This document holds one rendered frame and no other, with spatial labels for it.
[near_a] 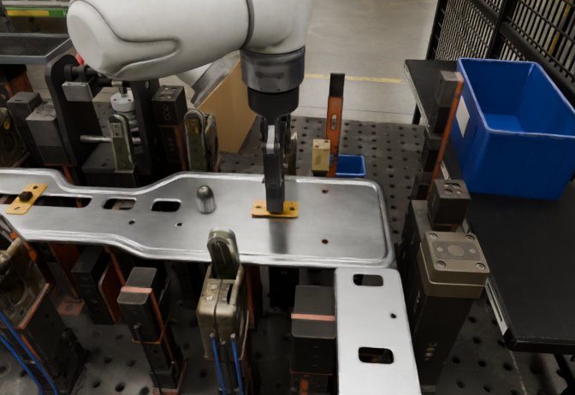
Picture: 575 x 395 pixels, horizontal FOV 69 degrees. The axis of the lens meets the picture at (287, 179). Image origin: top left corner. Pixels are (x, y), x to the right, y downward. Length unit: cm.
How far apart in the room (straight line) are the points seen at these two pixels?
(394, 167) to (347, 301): 83
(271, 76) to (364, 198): 33
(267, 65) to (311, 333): 37
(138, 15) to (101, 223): 46
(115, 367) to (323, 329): 49
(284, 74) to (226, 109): 80
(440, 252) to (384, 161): 81
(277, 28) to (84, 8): 21
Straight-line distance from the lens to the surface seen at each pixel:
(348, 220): 74
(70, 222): 82
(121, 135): 89
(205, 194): 74
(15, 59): 110
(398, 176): 136
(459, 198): 71
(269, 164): 62
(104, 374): 98
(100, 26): 43
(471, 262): 65
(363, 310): 63
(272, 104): 59
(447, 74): 82
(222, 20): 46
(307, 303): 65
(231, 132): 139
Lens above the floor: 151
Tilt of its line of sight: 38 degrees down
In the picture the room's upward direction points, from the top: straight up
